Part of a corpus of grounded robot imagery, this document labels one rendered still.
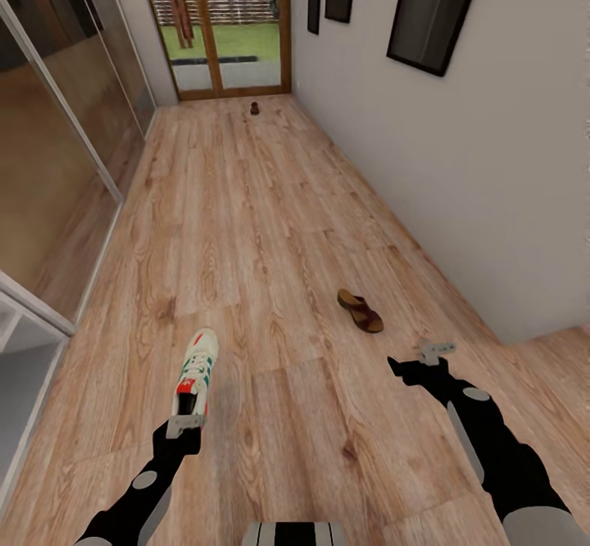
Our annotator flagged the robot trunk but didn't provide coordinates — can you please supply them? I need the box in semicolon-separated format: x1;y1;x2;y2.
242;521;348;546

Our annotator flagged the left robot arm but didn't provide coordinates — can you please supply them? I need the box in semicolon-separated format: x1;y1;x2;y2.
74;414;209;546

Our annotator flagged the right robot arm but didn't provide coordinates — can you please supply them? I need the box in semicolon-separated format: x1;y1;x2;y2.
388;341;590;546

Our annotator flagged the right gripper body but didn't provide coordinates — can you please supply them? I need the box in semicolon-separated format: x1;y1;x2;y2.
402;356;448;394

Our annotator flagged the gym shoe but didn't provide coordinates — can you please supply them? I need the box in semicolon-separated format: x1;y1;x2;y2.
172;328;219;416

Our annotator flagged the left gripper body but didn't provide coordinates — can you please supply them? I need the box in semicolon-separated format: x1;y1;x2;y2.
153;428;201;465

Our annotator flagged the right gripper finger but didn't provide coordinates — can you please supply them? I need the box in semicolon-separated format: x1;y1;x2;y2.
388;356;403;376

